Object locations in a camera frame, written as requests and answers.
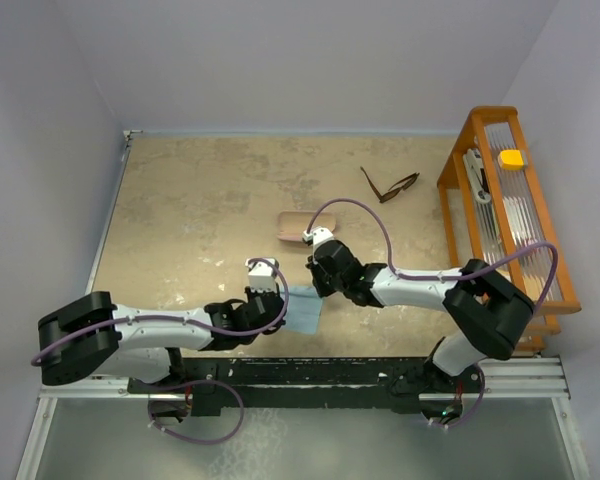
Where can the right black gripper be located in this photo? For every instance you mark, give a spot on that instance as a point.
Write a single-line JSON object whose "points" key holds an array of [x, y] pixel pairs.
{"points": [[315, 266]]}

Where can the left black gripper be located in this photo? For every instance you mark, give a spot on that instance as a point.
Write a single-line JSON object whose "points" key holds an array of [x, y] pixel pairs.
{"points": [[251, 294]]}

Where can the blue tape patch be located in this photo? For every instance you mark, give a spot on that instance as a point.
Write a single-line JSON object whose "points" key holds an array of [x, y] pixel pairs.
{"points": [[304, 310]]}

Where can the pink glasses case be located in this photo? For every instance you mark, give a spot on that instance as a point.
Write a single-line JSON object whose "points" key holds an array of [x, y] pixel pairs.
{"points": [[292, 224]]}

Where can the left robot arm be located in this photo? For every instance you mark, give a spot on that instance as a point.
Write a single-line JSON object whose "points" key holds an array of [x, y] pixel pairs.
{"points": [[95, 336]]}

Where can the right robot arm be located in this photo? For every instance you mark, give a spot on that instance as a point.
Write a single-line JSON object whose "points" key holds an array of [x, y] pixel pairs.
{"points": [[490, 312]]}

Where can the brown sunglasses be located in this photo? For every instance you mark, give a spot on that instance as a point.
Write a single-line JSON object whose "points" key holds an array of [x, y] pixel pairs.
{"points": [[394, 190]]}

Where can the orange wooden shelf rack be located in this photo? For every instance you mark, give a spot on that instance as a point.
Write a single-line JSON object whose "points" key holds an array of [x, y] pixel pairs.
{"points": [[517, 216]]}

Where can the white stapler tool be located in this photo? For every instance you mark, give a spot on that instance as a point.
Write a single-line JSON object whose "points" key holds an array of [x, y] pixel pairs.
{"points": [[476, 175]]}

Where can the yellow tape measure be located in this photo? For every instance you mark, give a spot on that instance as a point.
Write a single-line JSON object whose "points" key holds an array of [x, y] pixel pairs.
{"points": [[512, 159]]}

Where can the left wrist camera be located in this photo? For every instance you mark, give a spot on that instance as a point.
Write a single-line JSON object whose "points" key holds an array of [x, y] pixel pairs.
{"points": [[262, 276]]}

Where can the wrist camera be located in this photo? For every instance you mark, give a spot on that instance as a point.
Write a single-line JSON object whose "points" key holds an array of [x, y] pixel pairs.
{"points": [[262, 276], [316, 236]]}

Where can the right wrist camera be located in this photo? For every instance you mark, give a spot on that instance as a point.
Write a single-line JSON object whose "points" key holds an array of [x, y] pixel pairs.
{"points": [[316, 236]]}

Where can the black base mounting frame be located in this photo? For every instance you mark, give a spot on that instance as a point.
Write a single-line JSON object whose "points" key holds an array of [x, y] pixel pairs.
{"points": [[404, 385]]}

